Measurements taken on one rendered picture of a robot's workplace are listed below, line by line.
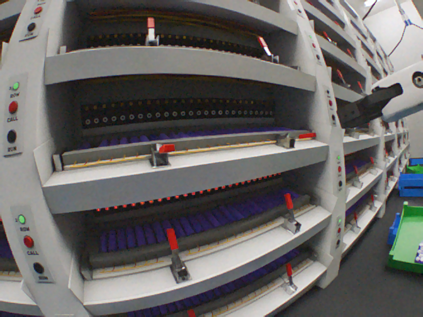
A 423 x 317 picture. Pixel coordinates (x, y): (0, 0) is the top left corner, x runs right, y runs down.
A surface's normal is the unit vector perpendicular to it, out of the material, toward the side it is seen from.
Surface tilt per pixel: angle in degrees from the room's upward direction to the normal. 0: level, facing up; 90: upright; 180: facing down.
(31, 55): 90
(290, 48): 90
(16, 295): 21
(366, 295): 0
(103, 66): 111
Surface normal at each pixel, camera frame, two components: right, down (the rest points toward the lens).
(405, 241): -0.45, -0.88
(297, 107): -0.90, 0.12
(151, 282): 0.03, -0.94
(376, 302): -0.13, -0.99
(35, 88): 0.42, -0.04
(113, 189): 0.44, 0.31
